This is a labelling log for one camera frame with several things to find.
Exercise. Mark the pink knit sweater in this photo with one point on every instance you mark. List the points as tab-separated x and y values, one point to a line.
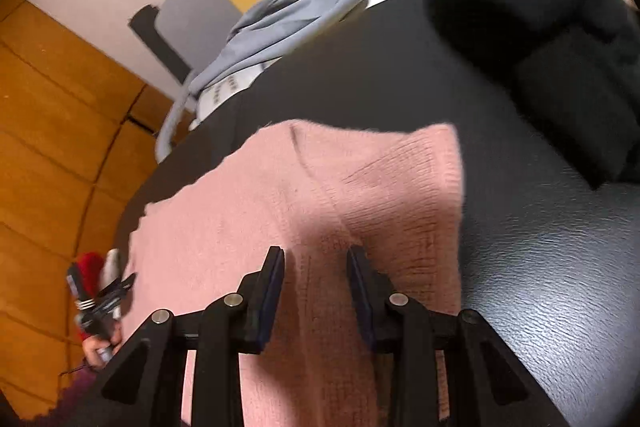
313	191

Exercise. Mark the person's left hand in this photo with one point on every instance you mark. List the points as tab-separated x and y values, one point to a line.
98	351

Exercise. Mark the black garment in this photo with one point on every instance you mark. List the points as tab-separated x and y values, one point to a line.
570	67

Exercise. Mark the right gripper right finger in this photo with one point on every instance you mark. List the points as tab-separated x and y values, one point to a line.
448	370

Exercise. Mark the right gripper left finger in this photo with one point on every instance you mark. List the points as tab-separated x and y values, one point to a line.
143	384

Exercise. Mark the red and white cloth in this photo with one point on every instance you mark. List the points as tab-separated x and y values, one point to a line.
97	272

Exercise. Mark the light blue grey garment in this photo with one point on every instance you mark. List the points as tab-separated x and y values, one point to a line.
269	30

